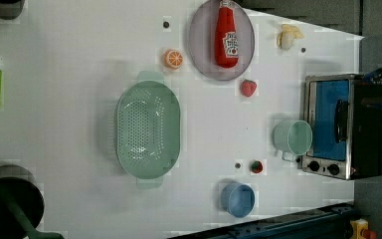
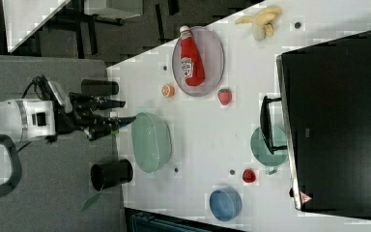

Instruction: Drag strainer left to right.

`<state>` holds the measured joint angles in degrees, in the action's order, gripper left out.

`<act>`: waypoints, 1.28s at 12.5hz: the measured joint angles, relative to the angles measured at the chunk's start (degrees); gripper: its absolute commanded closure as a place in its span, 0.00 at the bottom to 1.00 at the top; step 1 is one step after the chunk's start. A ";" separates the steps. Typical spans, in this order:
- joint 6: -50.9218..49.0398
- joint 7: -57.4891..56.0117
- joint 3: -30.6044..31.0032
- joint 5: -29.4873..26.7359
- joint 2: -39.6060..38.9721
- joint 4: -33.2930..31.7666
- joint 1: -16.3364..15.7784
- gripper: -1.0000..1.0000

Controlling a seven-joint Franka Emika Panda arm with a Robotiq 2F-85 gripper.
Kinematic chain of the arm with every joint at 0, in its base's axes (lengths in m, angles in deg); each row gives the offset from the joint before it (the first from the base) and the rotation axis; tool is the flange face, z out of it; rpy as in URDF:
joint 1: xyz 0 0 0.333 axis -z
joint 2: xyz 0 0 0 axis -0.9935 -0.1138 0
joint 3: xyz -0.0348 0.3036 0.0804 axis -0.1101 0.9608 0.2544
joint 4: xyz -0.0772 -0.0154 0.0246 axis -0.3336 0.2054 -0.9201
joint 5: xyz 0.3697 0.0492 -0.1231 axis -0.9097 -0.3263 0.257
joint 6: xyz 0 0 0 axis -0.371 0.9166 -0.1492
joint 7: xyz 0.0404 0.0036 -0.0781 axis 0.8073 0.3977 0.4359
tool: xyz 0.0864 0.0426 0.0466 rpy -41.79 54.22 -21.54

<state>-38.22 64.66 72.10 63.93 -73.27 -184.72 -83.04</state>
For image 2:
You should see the white side table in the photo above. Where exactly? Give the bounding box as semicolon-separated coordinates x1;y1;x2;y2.
1;0;71;53

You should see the orange slice toy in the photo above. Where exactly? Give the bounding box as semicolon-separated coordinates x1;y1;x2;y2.
161;84;175;98

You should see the black cylinder post upper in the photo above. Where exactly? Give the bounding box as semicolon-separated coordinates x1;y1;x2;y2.
81;79;120;96

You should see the red ketchup bottle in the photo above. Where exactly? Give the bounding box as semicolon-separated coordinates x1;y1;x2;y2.
180;25;205;87

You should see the green bottle white cap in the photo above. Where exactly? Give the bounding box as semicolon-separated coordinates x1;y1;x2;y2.
111;130;119;136

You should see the small red strawberry toy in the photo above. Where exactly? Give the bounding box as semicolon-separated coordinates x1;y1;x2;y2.
243;168;256;184

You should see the green mug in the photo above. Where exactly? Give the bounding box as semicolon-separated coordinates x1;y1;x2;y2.
250;127;288;175

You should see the black cylinder post lower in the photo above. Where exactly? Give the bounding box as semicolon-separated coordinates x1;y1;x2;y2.
91;159;133;191

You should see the blue bowl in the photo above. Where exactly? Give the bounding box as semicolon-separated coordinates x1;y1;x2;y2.
209;187;243;221

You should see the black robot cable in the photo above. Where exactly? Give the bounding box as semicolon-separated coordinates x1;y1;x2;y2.
21;75;47;100

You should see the grey round plate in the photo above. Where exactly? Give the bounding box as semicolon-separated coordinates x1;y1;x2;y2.
172;26;224;97

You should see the green plastic strainer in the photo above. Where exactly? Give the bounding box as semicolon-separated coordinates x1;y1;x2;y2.
131;112;172;173

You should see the black toaster oven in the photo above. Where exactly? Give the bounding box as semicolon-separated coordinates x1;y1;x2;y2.
260;30;371;219

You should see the black cylinder post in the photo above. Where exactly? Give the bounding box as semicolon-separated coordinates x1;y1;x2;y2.
81;79;120;96
91;159;133;191

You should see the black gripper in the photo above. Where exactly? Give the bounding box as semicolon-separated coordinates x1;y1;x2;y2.
46;81;136;141

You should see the peeled banana toy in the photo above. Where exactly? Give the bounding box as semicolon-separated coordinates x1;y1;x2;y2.
235;6;282;42

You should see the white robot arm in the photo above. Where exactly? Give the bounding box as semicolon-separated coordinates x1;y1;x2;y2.
0;75;136;143

